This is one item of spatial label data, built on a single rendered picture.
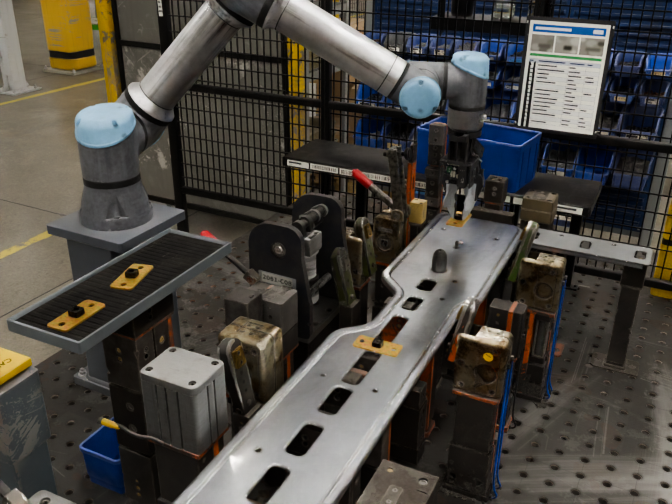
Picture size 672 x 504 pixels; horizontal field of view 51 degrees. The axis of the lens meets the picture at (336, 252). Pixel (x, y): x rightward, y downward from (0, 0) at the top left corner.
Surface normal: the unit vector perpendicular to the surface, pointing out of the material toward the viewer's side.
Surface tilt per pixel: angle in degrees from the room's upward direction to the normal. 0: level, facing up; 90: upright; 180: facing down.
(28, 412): 90
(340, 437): 0
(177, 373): 0
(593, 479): 0
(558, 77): 90
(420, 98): 90
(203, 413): 90
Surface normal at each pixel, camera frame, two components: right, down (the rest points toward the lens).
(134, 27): -0.48, 0.36
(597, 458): 0.01, -0.90
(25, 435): 0.90, 0.19
